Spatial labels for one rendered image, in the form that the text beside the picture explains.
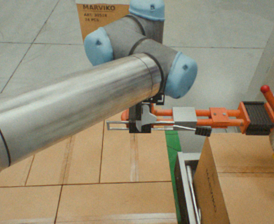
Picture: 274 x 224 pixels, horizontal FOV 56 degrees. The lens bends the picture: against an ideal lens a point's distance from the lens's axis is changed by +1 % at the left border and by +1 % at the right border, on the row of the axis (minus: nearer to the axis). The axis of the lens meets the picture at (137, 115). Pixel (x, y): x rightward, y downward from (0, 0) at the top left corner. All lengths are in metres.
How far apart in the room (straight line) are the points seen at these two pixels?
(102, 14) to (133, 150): 1.18
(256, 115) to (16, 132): 0.70
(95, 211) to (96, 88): 1.11
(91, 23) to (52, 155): 1.17
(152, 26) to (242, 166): 0.71
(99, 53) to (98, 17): 1.76
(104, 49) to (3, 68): 3.05
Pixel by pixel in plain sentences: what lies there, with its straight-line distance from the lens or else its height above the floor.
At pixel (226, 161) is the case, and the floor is 0.95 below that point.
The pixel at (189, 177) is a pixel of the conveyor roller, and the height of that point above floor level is 0.55.
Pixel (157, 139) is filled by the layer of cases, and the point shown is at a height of 0.54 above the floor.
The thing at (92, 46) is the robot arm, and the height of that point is 1.55.
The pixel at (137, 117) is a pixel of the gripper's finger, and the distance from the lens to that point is 0.70.
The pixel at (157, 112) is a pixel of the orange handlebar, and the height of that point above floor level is 1.24.
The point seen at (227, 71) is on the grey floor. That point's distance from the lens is 3.24.
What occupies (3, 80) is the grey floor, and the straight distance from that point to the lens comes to 3.31.
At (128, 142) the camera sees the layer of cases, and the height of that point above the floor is 0.54.
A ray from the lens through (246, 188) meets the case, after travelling 1.05.
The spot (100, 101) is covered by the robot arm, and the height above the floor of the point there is 1.59.
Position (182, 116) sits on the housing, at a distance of 0.78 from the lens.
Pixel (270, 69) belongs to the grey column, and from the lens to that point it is 2.06.
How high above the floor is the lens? 1.80
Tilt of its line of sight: 46 degrees down
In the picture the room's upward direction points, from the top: straight up
